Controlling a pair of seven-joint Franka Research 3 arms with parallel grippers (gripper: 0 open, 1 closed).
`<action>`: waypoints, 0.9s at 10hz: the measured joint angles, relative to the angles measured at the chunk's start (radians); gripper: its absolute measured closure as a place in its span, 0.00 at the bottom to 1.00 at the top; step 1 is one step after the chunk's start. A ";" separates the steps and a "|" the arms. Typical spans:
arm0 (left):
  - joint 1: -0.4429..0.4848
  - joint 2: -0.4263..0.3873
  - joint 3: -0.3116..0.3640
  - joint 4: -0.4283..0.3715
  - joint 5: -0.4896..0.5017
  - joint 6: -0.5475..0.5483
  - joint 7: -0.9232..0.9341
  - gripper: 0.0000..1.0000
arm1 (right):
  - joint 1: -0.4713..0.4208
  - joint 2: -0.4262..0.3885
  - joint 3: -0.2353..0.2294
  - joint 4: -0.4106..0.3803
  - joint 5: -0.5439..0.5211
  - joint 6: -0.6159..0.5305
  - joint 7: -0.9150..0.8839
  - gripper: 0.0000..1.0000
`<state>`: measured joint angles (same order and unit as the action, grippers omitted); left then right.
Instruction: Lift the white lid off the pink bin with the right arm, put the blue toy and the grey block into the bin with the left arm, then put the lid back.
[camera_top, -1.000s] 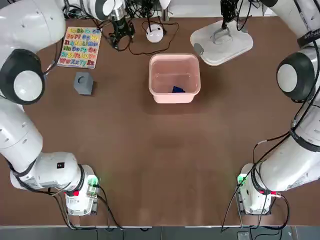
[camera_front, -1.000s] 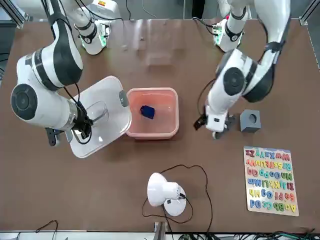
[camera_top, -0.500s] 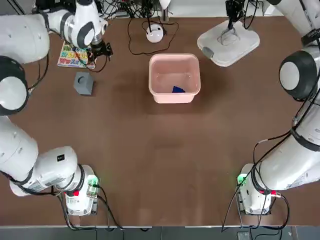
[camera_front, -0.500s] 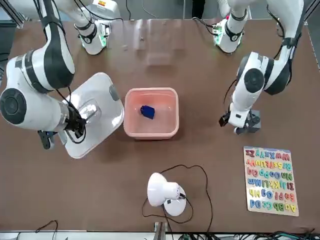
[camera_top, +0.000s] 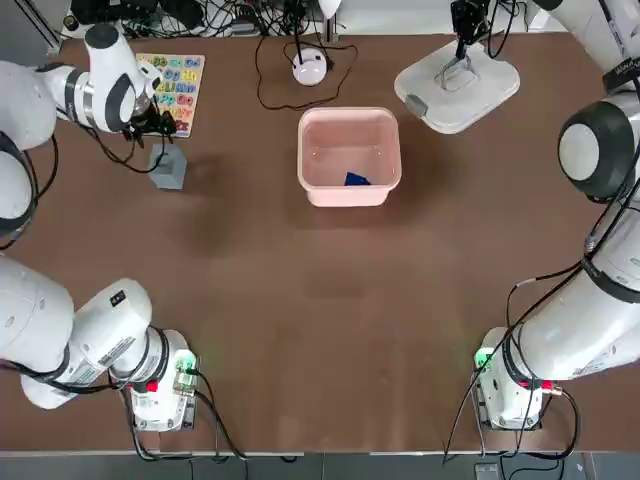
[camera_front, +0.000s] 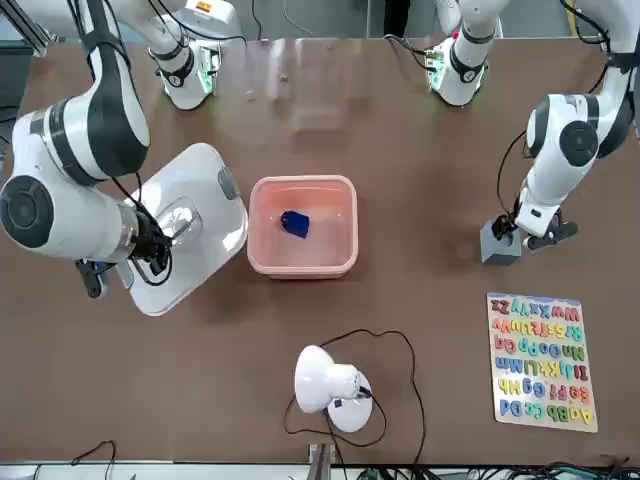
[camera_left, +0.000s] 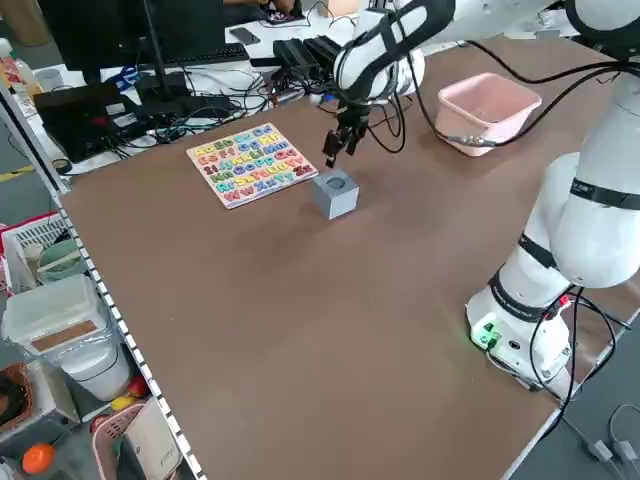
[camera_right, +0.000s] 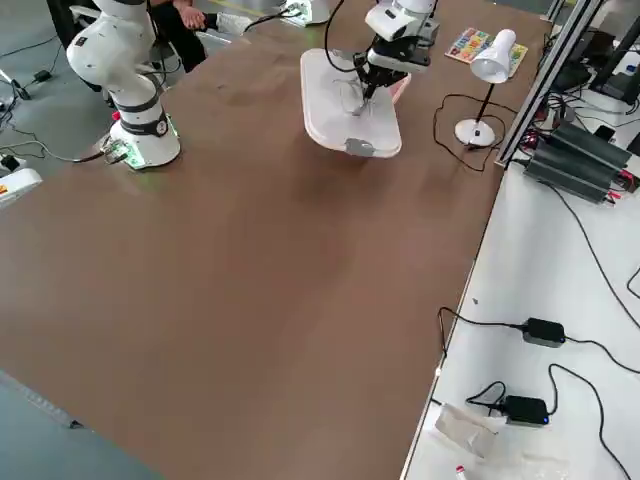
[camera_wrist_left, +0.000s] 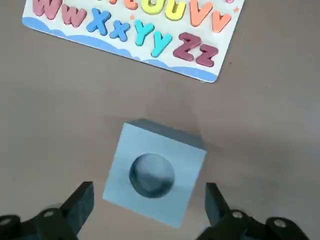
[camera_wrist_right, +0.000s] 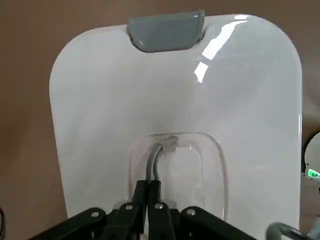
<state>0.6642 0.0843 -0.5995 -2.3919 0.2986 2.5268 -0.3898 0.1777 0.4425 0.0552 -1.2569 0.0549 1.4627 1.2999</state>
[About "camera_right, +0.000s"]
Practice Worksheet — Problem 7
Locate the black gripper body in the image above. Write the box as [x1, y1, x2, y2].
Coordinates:
[366, 39, 433, 76]

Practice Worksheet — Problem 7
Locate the white lid with grey clips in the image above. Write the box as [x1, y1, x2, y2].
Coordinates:
[299, 46, 403, 161]

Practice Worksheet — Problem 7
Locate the pink plastic bin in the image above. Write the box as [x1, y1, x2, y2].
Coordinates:
[388, 71, 413, 107]

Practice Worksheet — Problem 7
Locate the colourful alphabet puzzle board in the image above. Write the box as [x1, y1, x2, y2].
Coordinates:
[444, 26, 530, 66]

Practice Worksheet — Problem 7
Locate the white desk lamp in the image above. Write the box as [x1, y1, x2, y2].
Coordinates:
[453, 28, 519, 148]

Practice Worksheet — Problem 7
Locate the white handheld device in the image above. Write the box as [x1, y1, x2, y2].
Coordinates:
[204, 11, 253, 35]

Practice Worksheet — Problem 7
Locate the person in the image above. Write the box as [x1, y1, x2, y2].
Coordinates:
[147, 0, 207, 75]

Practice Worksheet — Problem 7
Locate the black finned power supply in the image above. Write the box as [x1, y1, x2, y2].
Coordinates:
[548, 121, 632, 172]
[523, 143, 617, 204]

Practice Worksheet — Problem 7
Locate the black power adapter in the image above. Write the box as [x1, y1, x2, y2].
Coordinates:
[501, 394, 550, 428]
[521, 316, 567, 347]

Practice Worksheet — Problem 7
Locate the clear plastic bag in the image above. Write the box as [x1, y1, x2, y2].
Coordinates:
[433, 401, 507, 459]

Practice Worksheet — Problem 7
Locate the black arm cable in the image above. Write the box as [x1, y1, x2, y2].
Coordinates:
[323, 0, 362, 75]

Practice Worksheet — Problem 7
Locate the black lamp cable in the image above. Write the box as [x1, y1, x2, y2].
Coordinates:
[431, 93, 519, 174]

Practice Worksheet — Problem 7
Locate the aluminium frame post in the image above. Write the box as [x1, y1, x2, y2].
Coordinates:
[493, 0, 607, 170]

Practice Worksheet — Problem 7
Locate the black adapter cable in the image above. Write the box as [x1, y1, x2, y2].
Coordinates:
[437, 306, 640, 375]
[465, 363, 632, 480]

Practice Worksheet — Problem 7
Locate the black power supply cable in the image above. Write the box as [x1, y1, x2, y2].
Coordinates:
[542, 182, 640, 322]

